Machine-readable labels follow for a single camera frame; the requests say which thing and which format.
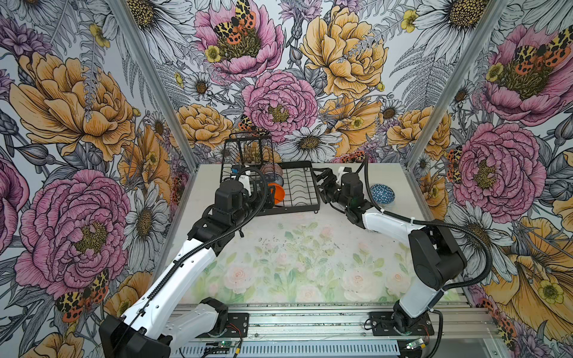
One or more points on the black wire dish rack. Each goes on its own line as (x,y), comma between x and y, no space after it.
(254,149)

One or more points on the aluminium corner post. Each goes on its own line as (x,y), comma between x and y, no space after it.
(137,45)
(483,32)

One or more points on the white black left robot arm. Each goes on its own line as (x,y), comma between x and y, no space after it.
(147,328)

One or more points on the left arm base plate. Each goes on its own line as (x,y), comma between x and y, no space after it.
(237,325)

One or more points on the right aluminium corner post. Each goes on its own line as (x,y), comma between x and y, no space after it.
(483,32)

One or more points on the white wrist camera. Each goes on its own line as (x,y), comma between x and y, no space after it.
(343,170)
(243,178)

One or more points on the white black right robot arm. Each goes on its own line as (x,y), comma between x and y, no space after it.
(436,256)

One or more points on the green circuit board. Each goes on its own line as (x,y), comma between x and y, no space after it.
(228,345)

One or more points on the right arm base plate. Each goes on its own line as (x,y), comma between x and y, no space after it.
(388,324)

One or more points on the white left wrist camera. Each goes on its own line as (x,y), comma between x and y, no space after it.
(243,178)

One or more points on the dark blue patterned bowl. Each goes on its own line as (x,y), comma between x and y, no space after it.
(382,194)

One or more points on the orange plastic bowl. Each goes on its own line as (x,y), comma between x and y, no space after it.
(278,193)

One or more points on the left aluminium corner post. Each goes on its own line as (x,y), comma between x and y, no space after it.
(137,45)

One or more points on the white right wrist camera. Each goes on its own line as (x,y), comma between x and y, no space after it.
(343,170)

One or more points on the red patterned ceramic bowl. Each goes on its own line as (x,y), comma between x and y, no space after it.
(272,168)

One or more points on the blue floral ceramic bowl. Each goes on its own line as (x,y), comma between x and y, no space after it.
(275,178)

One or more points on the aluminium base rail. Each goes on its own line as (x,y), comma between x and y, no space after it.
(336,330)

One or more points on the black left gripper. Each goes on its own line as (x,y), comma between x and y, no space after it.
(257,196)

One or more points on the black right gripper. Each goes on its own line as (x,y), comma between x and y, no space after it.
(332,179)

